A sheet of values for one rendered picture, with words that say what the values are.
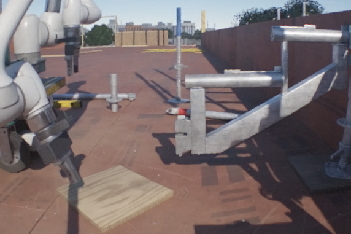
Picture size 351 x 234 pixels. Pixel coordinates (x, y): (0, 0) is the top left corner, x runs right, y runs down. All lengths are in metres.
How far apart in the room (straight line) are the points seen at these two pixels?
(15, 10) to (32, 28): 0.84
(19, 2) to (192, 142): 0.71
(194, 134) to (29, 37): 1.01
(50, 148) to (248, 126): 0.65
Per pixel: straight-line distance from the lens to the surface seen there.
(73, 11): 1.41
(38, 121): 0.82
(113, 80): 2.02
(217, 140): 1.00
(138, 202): 0.94
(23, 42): 1.57
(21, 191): 1.13
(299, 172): 1.19
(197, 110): 0.97
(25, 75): 0.83
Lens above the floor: 0.53
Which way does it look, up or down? 13 degrees down
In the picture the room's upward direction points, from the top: straight up
